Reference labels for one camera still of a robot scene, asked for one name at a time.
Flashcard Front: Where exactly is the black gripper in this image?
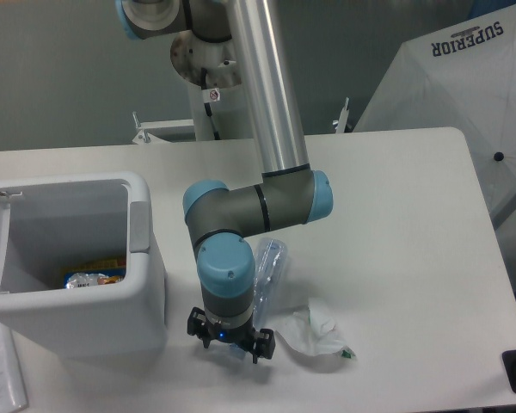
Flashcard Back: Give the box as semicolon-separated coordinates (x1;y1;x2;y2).
187;307;275;364

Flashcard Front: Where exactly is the white plastic wrapper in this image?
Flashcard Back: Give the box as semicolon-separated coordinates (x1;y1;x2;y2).
274;298;356;360

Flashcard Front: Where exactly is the crushed clear plastic bottle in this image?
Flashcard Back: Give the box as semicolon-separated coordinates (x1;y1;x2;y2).
253;237;288;330

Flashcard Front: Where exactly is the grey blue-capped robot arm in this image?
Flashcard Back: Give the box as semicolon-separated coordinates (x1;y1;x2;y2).
116;1;334;359

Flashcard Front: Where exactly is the white plastic trash can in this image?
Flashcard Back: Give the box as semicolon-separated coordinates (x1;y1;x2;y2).
0;172;166;358

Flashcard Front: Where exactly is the yellow snack wrapper in bin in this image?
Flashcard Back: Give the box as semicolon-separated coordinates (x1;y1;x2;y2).
63;256;126;289

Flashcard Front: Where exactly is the white paper notepad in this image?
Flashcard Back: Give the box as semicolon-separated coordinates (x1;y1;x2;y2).
0;323;28;412

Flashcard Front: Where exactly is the white Superior umbrella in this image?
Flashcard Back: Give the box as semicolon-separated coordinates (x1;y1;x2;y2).
355;4;516;227

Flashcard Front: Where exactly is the black cable on pedestal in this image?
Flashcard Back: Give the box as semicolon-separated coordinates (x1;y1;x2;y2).
200;66;221;140

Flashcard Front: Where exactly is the white metal base bracket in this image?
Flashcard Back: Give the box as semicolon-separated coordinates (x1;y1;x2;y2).
132;97;356;145

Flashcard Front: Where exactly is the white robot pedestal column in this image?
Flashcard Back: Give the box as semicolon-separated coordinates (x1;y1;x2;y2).
170;30;253;141

